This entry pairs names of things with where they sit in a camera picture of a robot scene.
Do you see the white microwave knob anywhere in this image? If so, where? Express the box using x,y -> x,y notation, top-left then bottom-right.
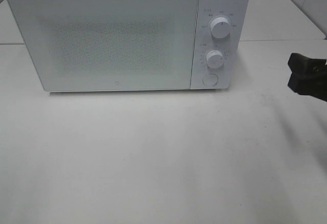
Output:
205,50 -> 224,69
209,15 -> 231,39

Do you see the white microwave door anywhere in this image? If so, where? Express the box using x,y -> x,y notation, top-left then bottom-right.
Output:
8,0 -> 198,92

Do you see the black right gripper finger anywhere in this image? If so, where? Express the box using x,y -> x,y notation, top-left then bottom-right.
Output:
288,53 -> 326,76
288,73 -> 326,99

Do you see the white microwave oven body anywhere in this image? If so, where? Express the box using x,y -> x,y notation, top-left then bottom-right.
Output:
5,0 -> 251,95

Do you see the round white door button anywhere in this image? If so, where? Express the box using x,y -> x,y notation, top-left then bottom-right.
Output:
202,74 -> 219,86

